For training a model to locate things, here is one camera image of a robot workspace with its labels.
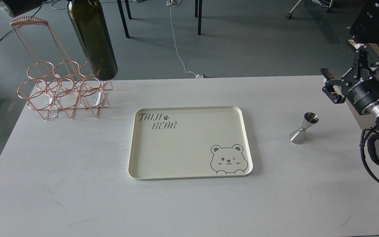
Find cream bear serving tray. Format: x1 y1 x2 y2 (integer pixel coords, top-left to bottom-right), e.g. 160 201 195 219
128 106 253 180

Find office chair base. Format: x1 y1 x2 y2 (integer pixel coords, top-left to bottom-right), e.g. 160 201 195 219
286 0 335 19

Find copper wire bottle rack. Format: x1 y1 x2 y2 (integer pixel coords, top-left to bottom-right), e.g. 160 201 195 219
10 16 113 120

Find dark green wine bottle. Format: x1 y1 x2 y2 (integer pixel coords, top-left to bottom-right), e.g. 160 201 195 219
67 0 118 81

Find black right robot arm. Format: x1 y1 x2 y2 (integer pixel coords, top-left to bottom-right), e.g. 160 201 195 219
320 39 379 183

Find stainless steel jigger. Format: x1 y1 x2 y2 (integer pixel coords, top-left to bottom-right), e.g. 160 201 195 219
289 112 319 145

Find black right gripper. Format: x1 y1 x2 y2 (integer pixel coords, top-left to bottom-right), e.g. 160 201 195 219
320 39 379 115

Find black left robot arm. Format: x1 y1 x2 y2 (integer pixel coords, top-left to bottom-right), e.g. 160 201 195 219
0 0 44 18

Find white floor cable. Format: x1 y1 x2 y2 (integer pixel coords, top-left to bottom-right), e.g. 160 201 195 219
166 0 203 79

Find black table legs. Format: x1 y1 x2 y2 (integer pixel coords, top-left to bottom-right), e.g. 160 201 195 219
116 0 202 39

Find black rolling cabinet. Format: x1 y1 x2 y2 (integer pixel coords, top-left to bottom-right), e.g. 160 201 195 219
349 0 379 44

